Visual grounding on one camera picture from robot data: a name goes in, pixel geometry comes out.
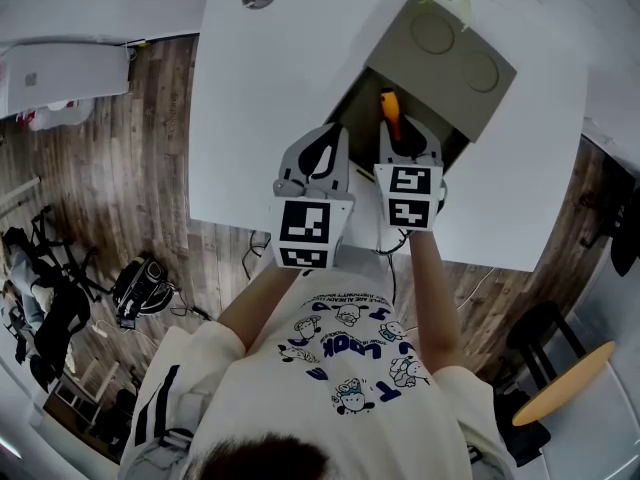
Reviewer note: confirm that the red-printed clear plastic bag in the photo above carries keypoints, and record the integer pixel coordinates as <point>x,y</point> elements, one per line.
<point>60,115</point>

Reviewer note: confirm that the black folding stand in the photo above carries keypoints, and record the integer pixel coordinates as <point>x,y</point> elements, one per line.
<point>65,268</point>

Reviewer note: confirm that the person's white printed t-shirt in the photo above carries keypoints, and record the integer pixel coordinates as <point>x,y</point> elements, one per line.
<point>325,408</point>

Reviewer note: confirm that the round wooden table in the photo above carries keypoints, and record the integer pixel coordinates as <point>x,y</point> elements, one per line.
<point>565,383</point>

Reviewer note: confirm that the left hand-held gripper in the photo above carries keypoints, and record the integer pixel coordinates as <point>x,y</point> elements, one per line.
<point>305,228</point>

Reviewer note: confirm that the grey drawer box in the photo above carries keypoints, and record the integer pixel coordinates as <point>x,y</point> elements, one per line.
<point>440,63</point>

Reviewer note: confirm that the black stool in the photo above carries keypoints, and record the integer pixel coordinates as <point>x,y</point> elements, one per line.
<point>542,333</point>

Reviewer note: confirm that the black office chair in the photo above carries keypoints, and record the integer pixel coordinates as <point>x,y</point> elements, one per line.
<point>620,218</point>

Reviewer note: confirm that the person's right forearm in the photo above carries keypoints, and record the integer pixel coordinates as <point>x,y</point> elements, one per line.
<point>435,308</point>

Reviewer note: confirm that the person's left forearm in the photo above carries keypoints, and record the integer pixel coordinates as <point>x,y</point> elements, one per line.
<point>257,313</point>

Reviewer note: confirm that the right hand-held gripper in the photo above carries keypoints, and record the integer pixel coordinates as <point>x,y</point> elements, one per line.
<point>410,198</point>

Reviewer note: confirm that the black bag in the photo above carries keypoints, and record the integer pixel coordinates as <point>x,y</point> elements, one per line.
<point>142,288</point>

